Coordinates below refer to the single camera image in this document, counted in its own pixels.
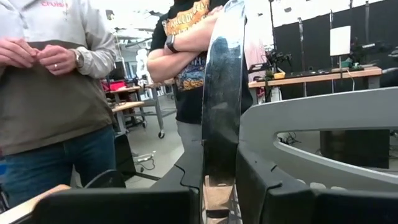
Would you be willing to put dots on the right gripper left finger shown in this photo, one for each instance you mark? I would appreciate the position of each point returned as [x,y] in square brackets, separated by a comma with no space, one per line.
[124,205]

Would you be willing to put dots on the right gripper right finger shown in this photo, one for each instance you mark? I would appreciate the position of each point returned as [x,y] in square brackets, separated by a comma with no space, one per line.
[295,208]

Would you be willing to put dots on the silver table knife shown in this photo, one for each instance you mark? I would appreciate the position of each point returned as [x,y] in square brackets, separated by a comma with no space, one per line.
[222,93]

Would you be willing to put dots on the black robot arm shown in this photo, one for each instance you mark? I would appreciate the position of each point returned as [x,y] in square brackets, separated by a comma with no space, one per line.
[370,46]
[275,59]

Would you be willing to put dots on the black cabinet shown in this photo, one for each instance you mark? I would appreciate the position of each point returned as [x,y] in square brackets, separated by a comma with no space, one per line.
[124,155]

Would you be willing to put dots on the white power strip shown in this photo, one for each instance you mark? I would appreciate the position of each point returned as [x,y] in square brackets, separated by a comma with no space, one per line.
[144,157]

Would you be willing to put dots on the black case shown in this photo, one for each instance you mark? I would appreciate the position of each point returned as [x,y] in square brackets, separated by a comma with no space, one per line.
[354,149]

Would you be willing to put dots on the grey mesh cutlery basket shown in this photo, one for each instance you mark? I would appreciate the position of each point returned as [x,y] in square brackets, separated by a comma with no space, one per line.
[311,112]

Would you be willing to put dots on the wooden workbench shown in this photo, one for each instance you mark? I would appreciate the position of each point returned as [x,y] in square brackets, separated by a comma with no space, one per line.
[311,79]
[158,109]
[127,106]

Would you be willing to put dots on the red plastic bin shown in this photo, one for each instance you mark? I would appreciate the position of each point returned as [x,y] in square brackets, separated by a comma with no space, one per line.
[113,84]

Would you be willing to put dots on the person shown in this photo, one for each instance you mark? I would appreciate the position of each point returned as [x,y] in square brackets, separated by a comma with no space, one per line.
[46,93]
[189,102]

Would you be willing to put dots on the yellow object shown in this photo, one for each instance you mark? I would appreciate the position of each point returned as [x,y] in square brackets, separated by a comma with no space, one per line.
[279,75]

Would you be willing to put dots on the green object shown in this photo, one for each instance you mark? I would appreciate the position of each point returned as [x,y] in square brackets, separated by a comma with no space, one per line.
[345,63]

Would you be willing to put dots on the black partition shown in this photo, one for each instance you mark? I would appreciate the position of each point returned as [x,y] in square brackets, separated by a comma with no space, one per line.
[311,37]

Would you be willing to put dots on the white board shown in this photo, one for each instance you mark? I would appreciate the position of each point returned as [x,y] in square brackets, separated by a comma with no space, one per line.
[340,40]

